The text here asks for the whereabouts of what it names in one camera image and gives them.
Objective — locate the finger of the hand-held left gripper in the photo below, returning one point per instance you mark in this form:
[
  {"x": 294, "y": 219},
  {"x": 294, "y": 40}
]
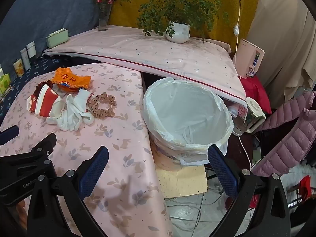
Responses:
[
  {"x": 9, "y": 134},
  {"x": 47, "y": 144}
]

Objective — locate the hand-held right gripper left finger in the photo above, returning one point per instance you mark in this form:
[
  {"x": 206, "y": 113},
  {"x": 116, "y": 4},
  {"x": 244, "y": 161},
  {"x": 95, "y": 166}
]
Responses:
[{"x": 93, "y": 170}]

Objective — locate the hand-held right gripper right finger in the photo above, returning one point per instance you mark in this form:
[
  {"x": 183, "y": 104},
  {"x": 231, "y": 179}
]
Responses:
[{"x": 222, "y": 172}]

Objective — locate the white cotton gloves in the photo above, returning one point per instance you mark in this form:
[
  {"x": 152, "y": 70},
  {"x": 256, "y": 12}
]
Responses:
[{"x": 71, "y": 113}]

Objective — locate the red and white bag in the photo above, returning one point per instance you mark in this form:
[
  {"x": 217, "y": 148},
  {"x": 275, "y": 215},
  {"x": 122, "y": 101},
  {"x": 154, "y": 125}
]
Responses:
[{"x": 45, "y": 98}]

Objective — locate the pink trash bin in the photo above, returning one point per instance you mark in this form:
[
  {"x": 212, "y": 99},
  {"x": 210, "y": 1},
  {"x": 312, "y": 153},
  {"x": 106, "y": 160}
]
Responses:
[{"x": 165, "y": 160}]

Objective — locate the brown fabric scrunchie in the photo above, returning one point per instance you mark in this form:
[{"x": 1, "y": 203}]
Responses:
[{"x": 95, "y": 106}]

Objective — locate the orange plastic bag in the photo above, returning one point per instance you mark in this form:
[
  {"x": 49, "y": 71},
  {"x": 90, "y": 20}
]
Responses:
[{"x": 71, "y": 80}]

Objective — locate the white plastic bin liner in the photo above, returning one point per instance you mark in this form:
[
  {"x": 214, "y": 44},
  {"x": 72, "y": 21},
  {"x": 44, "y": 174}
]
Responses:
[{"x": 187, "y": 108}]

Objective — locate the yellow foam board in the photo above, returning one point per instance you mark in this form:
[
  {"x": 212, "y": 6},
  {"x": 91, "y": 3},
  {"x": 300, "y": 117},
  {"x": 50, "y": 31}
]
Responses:
[{"x": 182, "y": 182}]

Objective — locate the pink floral tablecloth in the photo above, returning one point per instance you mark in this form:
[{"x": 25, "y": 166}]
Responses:
[{"x": 118, "y": 133}]

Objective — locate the pink puffer jacket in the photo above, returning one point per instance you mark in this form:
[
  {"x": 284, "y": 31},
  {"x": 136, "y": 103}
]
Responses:
[{"x": 284, "y": 148}]

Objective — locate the yellow tin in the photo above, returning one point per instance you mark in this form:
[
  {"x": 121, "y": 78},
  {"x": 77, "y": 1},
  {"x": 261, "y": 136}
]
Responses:
[{"x": 18, "y": 68}]

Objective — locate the white glass kettle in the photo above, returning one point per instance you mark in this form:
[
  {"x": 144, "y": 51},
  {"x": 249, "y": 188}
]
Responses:
[{"x": 251, "y": 106}]

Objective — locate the white canister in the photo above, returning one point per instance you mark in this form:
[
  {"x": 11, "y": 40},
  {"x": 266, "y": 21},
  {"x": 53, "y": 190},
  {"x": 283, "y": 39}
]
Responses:
[
  {"x": 31, "y": 49},
  {"x": 25, "y": 59}
]

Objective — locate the navy printed cloth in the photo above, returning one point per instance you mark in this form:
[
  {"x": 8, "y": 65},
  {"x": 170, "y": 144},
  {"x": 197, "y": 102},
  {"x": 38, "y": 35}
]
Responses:
[{"x": 44, "y": 64}]

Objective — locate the red cushion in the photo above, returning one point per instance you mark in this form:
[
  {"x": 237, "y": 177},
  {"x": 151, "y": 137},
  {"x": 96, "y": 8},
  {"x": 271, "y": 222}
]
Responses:
[{"x": 256, "y": 91}]

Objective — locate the pale green box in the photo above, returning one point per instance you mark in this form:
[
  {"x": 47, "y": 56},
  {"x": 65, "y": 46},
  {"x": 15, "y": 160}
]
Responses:
[{"x": 58, "y": 39}]

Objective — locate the pink water appliance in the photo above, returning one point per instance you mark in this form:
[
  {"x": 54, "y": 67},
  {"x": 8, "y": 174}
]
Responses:
[{"x": 246, "y": 54}]

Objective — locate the pale pink dotted blanket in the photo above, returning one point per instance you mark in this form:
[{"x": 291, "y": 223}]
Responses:
[{"x": 148, "y": 49}]

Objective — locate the glass vase with red flowers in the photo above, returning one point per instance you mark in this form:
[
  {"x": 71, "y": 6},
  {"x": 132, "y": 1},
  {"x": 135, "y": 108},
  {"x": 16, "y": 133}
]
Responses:
[{"x": 103, "y": 22}]

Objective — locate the beige curtain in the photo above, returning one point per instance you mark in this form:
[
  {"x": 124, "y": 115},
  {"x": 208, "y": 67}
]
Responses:
[{"x": 284, "y": 42}]

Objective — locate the potted green plant white pot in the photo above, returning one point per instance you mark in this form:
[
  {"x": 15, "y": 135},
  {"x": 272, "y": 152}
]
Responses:
[{"x": 177, "y": 33}]

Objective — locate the blue wall cloth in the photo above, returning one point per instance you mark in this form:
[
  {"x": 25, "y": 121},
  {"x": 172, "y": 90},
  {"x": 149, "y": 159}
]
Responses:
[{"x": 49, "y": 9}]

